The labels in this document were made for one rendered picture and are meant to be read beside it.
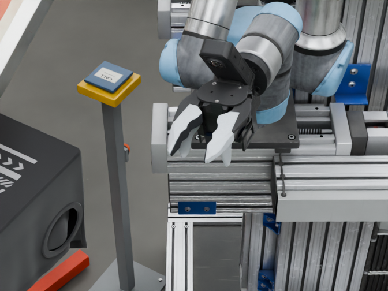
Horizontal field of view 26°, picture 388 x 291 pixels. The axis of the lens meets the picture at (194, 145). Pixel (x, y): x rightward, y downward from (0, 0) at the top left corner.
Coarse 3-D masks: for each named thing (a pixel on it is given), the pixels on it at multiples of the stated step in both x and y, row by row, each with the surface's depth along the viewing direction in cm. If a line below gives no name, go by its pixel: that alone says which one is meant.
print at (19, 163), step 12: (0, 144) 216; (0, 156) 213; (12, 156) 213; (24, 156) 213; (0, 168) 210; (12, 168) 210; (24, 168) 210; (0, 180) 207; (12, 180) 207; (0, 192) 204
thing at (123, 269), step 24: (96, 96) 231; (120, 96) 230; (120, 120) 245; (120, 144) 251; (120, 168) 256; (120, 192) 262; (120, 216) 270; (120, 240) 279; (120, 264) 289; (96, 288) 299; (120, 288) 299; (144, 288) 299
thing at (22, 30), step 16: (32, 0) 165; (48, 0) 167; (16, 16) 165; (32, 16) 164; (16, 32) 164; (32, 32) 166; (0, 48) 164; (16, 48) 164; (0, 64) 163; (16, 64) 165; (0, 80) 163; (0, 96) 165
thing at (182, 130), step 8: (184, 112) 115; (192, 112) 115; (200, 112) 114; (176, 120) 114; (184, 120) 113; (192, 120) 113; (200, 120) 114; (176, 128) 112; (184, 128) 112; (192, 128) 114; (176, 136) 111; (184, 136) 112; (192, 136) 117; (168, 144) 111; (176, 144) 111; (184, 144) 115; (184, 152) 116
